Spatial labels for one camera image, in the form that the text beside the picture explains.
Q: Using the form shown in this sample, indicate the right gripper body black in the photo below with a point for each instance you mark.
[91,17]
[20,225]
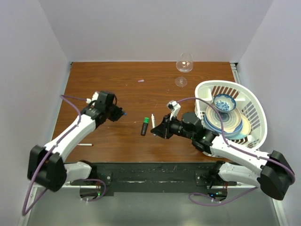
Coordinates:
[174,127]

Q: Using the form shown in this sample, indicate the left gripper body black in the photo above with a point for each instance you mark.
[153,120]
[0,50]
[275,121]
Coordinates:
[113,112]

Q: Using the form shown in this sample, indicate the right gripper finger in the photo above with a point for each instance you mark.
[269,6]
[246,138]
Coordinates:
[162,133]
[162,125]

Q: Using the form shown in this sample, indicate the white pen blue tip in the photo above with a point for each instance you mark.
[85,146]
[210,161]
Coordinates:
[153,121]

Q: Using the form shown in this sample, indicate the green highlighter pen black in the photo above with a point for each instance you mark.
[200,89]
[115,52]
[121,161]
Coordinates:
[144,129]

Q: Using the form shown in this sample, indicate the green highlighter cap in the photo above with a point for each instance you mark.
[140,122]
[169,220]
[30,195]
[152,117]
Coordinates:
[146,120]

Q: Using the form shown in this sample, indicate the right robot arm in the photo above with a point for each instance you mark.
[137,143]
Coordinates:
[268,171]

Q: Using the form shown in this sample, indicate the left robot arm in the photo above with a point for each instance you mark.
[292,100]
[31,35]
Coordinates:
[47,165]

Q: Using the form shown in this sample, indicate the white pen red tip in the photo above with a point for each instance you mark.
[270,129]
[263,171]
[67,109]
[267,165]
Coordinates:
[84,144]

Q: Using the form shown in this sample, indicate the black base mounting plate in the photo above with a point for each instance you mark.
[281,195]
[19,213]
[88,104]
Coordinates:
[156,177]

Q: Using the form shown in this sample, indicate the blue white patterned bowl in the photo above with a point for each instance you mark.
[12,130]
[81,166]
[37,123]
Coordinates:
[224,103]

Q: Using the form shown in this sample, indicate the blue rimmed plate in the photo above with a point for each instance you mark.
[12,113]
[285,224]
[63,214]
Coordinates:
[228,135]

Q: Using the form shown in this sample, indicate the clear wine glass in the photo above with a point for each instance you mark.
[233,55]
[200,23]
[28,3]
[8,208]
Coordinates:
[183,65]

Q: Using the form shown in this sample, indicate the cream plate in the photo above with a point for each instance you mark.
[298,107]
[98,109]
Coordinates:
[246,129]

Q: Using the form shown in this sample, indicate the white plastic dish basket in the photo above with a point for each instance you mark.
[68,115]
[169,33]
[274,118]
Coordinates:
[247,104]

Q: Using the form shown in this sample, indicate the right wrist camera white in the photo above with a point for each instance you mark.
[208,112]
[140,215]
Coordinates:
[174,107]

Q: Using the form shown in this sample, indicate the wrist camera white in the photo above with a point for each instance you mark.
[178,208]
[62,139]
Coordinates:
[174,107]
[94,97]

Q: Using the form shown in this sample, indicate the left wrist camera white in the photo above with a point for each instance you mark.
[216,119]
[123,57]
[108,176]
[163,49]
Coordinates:
[94,97]

